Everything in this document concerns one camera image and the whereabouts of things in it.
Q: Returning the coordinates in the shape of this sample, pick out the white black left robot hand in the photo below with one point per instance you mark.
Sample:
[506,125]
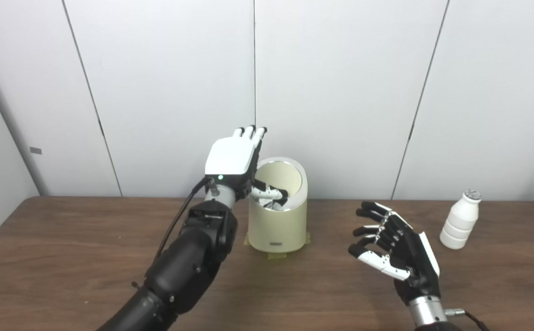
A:
[230,158]

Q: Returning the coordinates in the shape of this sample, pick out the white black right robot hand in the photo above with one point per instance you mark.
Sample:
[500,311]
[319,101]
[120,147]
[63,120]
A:
[411,257]

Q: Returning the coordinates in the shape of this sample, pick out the small white plastic bottle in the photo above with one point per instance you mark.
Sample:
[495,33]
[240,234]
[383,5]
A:
[460,223]

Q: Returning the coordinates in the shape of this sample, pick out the cream-colored lidded bin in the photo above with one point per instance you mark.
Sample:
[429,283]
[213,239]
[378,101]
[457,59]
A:
[278,227]

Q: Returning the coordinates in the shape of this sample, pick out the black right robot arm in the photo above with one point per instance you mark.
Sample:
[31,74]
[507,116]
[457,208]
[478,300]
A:
[427,315]

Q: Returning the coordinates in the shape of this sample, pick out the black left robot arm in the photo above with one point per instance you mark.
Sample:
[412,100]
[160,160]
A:
[188,262]

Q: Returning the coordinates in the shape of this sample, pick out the small grey wall tag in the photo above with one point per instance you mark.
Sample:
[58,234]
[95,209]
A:
[36,151]

